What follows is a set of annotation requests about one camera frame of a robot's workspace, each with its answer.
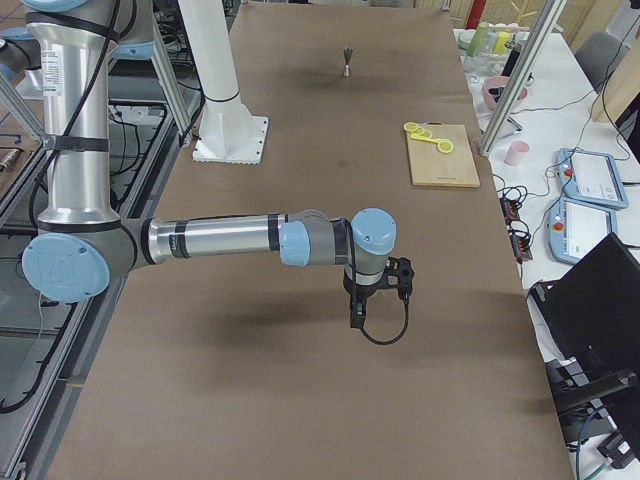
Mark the bamboo cutting board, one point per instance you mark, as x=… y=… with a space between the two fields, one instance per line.
x=430 y=168

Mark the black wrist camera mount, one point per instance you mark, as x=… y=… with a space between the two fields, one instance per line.
x=398 y=275

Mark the steel jigger measuring cup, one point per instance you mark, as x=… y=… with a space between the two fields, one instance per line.
x=347 y=55

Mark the yellow plastic spoon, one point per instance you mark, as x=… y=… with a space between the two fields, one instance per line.
x=444 y=146

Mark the aluminium frame post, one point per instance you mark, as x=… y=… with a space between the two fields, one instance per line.
x=531 y=50

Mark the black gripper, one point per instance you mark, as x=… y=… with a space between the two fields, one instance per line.
x=361 y=295

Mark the black laptop monitor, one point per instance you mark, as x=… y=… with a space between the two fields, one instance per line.
x=593 y=316

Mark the green tall cup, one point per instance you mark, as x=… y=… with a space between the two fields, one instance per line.
x=479 y=39

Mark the upper blue teach pendant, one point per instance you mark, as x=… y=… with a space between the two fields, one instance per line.
x=591 y=177

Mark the blue teach pendant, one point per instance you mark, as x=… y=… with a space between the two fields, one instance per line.
x=575 y=227
x=591 y=177

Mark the pink plastic cup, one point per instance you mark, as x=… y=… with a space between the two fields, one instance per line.
x=517 y=151

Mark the lower blue teach pendant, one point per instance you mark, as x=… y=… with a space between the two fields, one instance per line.
x=575 y=227

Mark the black thermos bottle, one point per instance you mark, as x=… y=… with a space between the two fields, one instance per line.
x=515 y=50

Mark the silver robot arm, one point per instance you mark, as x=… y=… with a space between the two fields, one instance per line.
x=83 y=244

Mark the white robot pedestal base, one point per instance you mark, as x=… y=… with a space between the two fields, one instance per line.
x=228 y=132

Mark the pink plastic bowl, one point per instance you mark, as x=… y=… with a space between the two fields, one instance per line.
x=493 y=90

